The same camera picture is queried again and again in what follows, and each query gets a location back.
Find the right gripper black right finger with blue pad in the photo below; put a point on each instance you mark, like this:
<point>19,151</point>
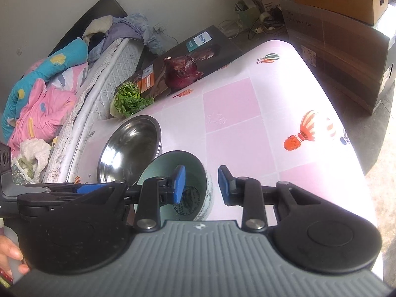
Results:
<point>252,196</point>

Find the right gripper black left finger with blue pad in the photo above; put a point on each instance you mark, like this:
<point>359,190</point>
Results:
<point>117,207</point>

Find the green ceramic bowl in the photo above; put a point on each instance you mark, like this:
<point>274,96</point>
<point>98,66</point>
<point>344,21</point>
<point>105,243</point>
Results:
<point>197,195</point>

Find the small steel bowl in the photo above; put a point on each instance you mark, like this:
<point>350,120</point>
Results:
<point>129,150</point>

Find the person's left hand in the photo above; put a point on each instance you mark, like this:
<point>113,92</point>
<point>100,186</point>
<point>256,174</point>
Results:
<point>11,251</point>

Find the floral grey pillow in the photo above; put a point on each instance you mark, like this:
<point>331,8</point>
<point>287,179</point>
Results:
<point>19,176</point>

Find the white fluffy towel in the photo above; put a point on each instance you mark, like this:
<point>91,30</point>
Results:
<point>33,158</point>

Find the green leafy cabbage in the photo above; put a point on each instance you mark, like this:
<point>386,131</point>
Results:
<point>127,101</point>

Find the pink and teal blanket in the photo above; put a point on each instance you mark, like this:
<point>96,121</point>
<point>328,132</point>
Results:
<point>35,108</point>

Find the red onion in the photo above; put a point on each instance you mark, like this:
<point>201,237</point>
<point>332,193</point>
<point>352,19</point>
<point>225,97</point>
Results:
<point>180,72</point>

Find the white quilted mattress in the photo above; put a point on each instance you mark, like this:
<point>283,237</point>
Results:
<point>113,67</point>

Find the dark printed appliance box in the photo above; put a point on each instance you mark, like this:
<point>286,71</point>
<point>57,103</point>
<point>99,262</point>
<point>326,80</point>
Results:
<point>211,50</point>

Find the grey crumpled clothes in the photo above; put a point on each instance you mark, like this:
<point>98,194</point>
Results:
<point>135,27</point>

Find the large brown cardboard box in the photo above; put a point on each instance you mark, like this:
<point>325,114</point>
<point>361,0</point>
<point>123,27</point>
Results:
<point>357,58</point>

